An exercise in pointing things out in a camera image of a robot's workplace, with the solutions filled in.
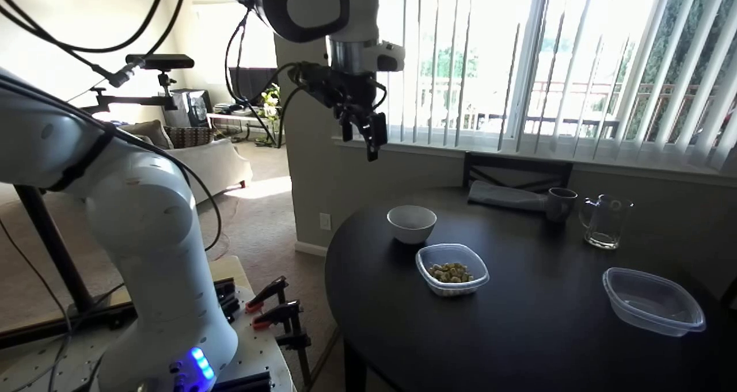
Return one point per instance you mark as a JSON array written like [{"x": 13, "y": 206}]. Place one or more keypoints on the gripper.
[{"x": 357, "y": 92}]

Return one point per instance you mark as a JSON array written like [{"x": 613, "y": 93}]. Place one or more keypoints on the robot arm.
[{"x": 149, "y": 236}]

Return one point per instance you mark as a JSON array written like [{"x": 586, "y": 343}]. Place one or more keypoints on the white bowl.
[{"x": 411, "y": 224}]

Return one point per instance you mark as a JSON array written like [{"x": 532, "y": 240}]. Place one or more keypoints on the empty clear plastic container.
[{"x": 653, "y": 303}]

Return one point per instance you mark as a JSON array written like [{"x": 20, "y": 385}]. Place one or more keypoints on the potted plant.
[{"x": 269, "y": 104}]

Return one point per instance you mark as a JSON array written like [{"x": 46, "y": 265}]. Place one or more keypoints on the television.
[{"x": 252, "y": 84}]

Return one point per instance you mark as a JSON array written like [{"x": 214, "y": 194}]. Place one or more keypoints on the low media table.
[{"x": 239, "y": 118}]

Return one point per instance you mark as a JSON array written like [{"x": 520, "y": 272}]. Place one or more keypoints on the white sofa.
[{"x": 216, "y": 162}]

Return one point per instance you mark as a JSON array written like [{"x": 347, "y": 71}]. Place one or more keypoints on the folded grey cloth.
[{"x": 504, "y": 196}]

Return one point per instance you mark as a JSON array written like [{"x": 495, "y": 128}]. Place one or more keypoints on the black chair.
[{"x": 516, "y": 164}]

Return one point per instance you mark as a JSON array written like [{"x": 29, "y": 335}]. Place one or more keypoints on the heap of nuts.
[{"x": 451, "y": 273}]

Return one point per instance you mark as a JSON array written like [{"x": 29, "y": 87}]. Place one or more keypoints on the patterned cushion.
[{"x": 189, "y": 136}]

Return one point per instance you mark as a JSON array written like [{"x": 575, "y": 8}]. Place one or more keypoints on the orange black clamp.
[
  {"x": 285, "y": 316},
  {"x": 269, "y": 295}
]

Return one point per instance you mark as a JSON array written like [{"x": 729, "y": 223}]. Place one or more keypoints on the grey mug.
[{"x": 559, "y": 205}]

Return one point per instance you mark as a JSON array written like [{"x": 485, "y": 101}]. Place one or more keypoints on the beige cushion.
[{"x": 147, "y": 133}]

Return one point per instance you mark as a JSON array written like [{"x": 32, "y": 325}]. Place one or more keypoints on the vertical window blinds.
[{"x": 576, "y": 64}]

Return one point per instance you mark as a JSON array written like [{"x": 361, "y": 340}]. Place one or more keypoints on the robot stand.
[{"x": 259, "y": 346}]

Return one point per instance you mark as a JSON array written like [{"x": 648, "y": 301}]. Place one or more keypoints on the glass mug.
[{"x": 604, "y": 222}]

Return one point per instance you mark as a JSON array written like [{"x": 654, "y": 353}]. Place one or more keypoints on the wall socket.
[{"x": 325, "y": 221}]

